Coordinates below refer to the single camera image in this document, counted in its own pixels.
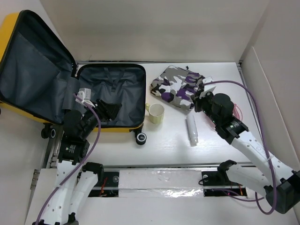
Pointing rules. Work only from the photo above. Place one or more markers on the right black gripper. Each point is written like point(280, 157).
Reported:
point(198, 101)

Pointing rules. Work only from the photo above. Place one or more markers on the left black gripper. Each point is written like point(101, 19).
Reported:
point(108, 111)

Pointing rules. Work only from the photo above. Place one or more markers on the white tube bottle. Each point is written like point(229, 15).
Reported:
point(192, 129)

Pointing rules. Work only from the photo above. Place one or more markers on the pink headphones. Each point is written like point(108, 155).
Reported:
point(237, 112)

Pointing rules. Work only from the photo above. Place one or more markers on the camouflage clothing bundle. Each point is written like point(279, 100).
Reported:
point(177, 86)

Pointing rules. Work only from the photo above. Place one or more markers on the pale yellow mug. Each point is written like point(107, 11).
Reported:
point(156, 112)

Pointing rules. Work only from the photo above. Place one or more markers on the yellow Pikachu suitcase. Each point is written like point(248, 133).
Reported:
point(39, 77)

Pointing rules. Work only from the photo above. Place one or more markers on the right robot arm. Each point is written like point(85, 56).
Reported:
point(278, 183)

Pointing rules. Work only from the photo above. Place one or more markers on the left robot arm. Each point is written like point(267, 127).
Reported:
point(75, 178)

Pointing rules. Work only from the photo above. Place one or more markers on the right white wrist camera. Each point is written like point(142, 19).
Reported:
point(208, 86)

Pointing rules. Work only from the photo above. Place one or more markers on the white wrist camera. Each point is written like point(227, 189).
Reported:
point(83, 96)
point(208, 86)

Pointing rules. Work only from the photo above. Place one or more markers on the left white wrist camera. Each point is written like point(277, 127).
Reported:
point(83, 96)

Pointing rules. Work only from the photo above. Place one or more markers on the metal base rail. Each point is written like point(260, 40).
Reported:
point(165, 183)

